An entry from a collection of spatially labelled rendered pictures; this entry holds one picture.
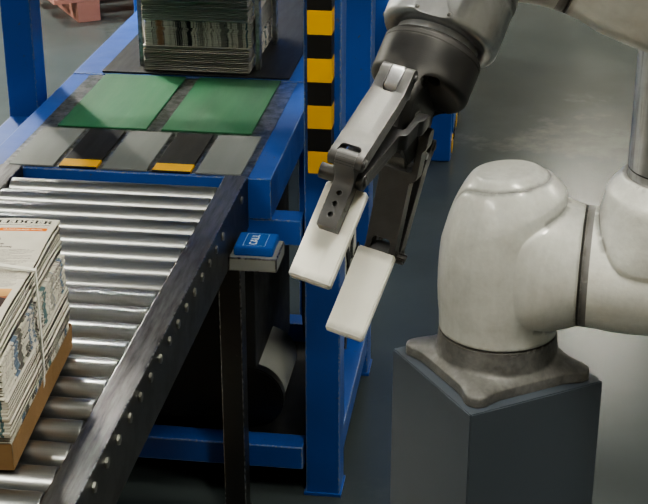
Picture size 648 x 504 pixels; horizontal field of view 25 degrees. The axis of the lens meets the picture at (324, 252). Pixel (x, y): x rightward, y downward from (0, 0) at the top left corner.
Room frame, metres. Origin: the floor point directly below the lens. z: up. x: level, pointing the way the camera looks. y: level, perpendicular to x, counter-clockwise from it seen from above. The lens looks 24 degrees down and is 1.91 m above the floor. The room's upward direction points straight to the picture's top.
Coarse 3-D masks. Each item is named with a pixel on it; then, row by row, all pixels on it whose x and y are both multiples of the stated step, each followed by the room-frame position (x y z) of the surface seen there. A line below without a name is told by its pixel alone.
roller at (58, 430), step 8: (40, 424) 1.88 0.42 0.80; (48, 424) 1.88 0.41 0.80; (56, 424) 1.88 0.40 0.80; (64, 424) 1.88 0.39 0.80; (72, 424) 1.88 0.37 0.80; (80, 424) 1.88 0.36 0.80; (32, 432) 1.87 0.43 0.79; (40, 432) 1.87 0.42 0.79; (48, 432) 1.87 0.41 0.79; (56, 432) 1.87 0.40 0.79; (64, 432) 1.87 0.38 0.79; (72, 432) 1.87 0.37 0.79; (40, 440) 1.87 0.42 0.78; (48, 440) 1.86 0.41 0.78; (56, 440) 1.86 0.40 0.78; (64, 440) 1.86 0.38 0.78; (72, 440) 1.86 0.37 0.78
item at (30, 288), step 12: (12, 264) 1.95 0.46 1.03; (24, 264) 1.95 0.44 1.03; (0, 276) 1.91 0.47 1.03; (12, 276) 1.91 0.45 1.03; (24, 276) 1.91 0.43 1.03; (36, 300) 1.94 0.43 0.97; (36, 312) 1.94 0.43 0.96; (36, 324) 1.93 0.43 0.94; (36, 336) 1.93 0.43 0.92; (36, 348) 1.90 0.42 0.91; (36, 360) 1.90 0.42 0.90
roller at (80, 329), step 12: (72, 324) 2.21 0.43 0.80; (84, 324) 2.21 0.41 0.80; (96, 324) 2.21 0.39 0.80; (108, 324) 2.21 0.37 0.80; (120, 324) 2.21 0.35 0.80; (132, 324) 2.21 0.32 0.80; (72, 336) 2.20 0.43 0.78; (84, 336) 2.19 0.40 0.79; (96, 336) 2.19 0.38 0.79; (108, 336) 2.19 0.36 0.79; (120, 336) 2.19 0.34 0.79; (132, 336) 2.19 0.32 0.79
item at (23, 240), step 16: (0, 224) 2.09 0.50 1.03; (16, 224) 2.09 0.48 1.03; (32, 224) 2.09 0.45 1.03; (48, 224) 2.09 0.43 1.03; (0, 240) 2.03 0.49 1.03; (16, 240) 2.03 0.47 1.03; (32, 240) 2.03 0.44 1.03; (48, 240) 2.05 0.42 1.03; (0, 256) 1.98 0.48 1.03; (16, 256) 1.98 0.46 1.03; (32, 256) 1.97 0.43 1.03; (48, 256) 2.04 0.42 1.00; (64, 256) 2.11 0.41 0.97; (48, 272) 2.03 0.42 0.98; (48, 288) 2.00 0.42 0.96; (64, 288) 2.09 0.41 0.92; (48, 304) 2.00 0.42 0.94; (64, 304) 2.08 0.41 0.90; (48, 320) 1.99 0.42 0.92; (64, 320) 2.07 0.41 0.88; (48, 336) 1.97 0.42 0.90; (64, 336) 2.08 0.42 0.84; (48, 352) 1.96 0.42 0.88; (48, 368) 1.97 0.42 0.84
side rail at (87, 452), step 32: (224, 192) 2.82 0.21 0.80; (224, 224) 2.67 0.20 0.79; (192, 256) 2.49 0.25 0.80; (224, 256) 2.66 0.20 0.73; (192, 288) 2.38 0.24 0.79; (160, 320) 2.22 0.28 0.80; (192, 320) 2.37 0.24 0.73; (128, 352) 2.11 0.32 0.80; (160, 352) 2.14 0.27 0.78; (128, 384) 2.00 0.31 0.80; (160, 384) 2.13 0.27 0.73; (96, 416) 1.90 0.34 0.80; (128, 416) 1.94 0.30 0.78; (96, 448) 1.81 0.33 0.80; (128, 448) 1.93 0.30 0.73; (64, 480) 1.73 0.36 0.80; (96, 480) 1.76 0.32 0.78
